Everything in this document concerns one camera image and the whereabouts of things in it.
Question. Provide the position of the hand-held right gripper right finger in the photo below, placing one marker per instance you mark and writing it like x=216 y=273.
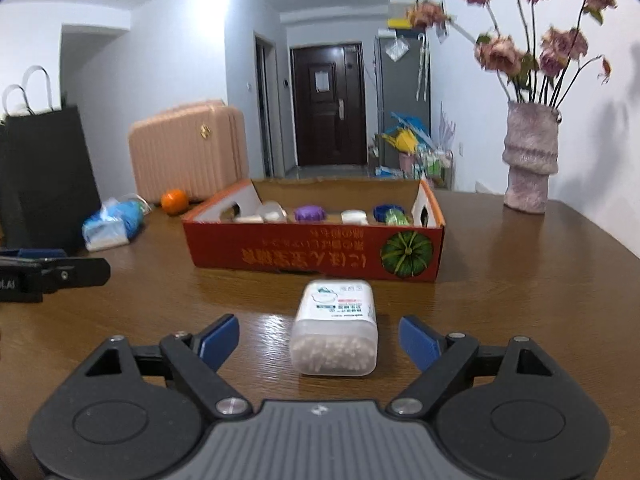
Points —
x=419 y=337

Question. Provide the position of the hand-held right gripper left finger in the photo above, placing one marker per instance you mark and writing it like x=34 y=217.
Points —
x=220 y=336

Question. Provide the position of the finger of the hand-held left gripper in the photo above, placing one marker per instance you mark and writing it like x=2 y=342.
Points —
x=80 y=272
x=42 y=253

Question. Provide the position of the clear cotton swab box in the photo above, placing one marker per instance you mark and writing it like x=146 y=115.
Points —
x=334 y=332

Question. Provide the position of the green packet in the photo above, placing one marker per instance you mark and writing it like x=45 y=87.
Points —
x=398 y=218

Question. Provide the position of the red cardboard box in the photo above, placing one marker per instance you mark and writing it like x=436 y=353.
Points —
x=310 y=252

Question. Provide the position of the blue bottle cap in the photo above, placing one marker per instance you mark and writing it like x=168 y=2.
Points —
x=387 y=211

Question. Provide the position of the white plastic lid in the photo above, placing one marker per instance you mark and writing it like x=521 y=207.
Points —
x=354 y=216

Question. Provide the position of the purple bottle cap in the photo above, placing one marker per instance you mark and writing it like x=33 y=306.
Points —
x=310 y=213

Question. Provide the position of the white tissue pack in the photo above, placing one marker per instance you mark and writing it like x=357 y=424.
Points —
x=105 y=232

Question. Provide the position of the blue plastic pack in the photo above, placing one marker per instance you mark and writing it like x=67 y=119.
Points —
x=125 y=215

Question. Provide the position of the black paper bag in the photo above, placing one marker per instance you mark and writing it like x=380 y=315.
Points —
x=45 y=180

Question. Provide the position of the orange fruit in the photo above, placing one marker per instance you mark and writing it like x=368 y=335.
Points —
x=175 y=201

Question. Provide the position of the pink ribbed suitcase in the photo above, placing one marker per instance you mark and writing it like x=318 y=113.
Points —
x=187 y=152

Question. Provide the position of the storage cart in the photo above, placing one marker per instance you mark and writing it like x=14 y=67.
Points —
x=437 y=165

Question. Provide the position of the colourful kite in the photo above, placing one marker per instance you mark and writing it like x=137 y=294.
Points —
x=407 y=135

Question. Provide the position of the pink ceramic vase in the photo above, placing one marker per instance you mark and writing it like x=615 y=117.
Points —
x=530 y=160

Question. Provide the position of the grey refrigerator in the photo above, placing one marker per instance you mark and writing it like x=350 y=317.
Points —
x=402 y=95

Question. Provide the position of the dark brown entrance door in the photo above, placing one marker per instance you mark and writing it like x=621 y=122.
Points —
x=327 y=105

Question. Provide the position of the yellow box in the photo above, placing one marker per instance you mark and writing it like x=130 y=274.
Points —
x=400 y=22

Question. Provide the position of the dried pink flowers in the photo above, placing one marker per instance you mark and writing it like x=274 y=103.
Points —
x=530 y=35

